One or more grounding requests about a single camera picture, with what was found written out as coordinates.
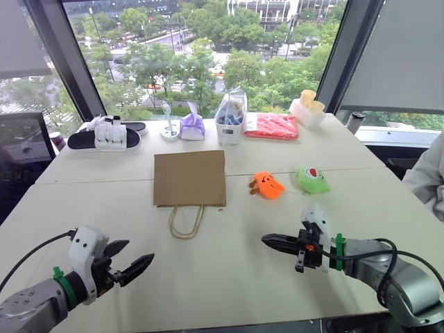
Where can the brown paper bag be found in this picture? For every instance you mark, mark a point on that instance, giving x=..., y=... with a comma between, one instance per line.
x=190, y=178

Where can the red packet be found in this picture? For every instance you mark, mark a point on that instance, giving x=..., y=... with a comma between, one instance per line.
x=272, y=126

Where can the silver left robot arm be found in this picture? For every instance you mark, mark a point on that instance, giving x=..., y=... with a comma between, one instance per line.
x=31, y=305

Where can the clear plastic bag blue items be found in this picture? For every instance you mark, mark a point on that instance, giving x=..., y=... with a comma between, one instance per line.
x=231, y=109

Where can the grey tumbler with black lid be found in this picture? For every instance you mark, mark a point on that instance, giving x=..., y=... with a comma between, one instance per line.
x=355, y=123

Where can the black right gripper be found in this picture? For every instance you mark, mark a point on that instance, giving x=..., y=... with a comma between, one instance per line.
x=310, y=251

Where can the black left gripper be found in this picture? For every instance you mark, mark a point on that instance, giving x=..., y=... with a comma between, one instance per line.
x=103, y=274

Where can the green toy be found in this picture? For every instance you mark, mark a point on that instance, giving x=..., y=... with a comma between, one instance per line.
x=312, y=180

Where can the pale yellow cup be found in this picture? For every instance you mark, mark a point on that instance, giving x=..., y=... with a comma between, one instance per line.
x=307, y=97
x=316, y=108

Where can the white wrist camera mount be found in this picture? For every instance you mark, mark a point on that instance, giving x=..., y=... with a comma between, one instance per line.
x=83, y=243
x=320, y=218

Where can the person in grey clothes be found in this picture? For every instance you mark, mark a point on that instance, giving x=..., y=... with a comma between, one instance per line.
x=428, y=177

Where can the black white slipper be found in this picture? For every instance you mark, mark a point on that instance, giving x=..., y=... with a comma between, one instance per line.
x=135, y=127
x=104, y=138

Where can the dark window frame pillar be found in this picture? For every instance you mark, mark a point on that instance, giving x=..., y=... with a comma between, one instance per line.
x=66, y=59
x=347, y=52

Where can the white cup holder tray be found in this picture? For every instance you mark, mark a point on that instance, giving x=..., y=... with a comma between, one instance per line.
x=305, y=116

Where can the red white cup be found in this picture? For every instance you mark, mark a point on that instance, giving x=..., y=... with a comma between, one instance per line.
x=58, y=140

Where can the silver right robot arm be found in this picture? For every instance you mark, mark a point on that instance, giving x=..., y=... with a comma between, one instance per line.
x=399, y=277

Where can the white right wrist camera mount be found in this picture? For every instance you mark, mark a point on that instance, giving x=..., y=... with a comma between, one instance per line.
x=320, y=218

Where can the orange toy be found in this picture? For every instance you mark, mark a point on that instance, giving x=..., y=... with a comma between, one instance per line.
x=268, y=185

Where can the dark chair seat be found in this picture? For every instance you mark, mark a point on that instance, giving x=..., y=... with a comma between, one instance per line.
x=402, y=166

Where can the grey roller blind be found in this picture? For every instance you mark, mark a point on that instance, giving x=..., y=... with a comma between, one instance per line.
x=21, y=34
x=406, y=55

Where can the purple pouch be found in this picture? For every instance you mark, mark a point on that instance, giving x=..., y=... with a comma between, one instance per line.
x=191, y=128

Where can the white clear stand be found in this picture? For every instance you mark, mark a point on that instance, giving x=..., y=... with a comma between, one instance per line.
x=169, y=133

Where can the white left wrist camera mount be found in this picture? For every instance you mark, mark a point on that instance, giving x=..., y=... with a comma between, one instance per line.
x=83, y=243

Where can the white storage basket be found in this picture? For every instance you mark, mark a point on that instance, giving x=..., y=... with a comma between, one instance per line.
x=229, y=133

